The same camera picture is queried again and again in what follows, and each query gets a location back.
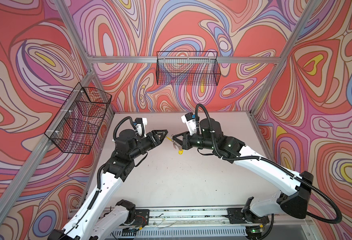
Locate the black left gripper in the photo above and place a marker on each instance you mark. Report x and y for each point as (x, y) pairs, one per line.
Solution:
(153, 140)

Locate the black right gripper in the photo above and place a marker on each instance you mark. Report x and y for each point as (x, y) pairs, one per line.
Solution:
(186, 143)

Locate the grey keyring with yellow grip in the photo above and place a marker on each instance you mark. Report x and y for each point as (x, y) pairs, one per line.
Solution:
(170, 139)

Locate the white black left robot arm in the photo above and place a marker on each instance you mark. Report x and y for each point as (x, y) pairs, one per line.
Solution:
(110, 180)

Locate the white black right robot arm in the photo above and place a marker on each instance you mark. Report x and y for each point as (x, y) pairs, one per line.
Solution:
(292, 197)

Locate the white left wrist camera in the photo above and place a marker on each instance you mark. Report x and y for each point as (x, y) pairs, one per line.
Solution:
(140, 124)

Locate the black wire basket back wall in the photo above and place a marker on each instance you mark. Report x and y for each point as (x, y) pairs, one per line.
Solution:
(191, 68)

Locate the black wire basket wall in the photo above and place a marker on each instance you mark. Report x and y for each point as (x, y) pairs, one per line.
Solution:
(76, 132)
(191, 68)

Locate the black wire basket left wall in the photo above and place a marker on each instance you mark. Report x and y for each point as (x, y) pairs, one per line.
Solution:
(76, 132)

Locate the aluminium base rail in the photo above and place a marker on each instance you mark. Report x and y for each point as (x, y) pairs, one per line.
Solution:
(213, 223)

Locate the aluminium frame extrusion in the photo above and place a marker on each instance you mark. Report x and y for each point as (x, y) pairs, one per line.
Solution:
(112, 45)

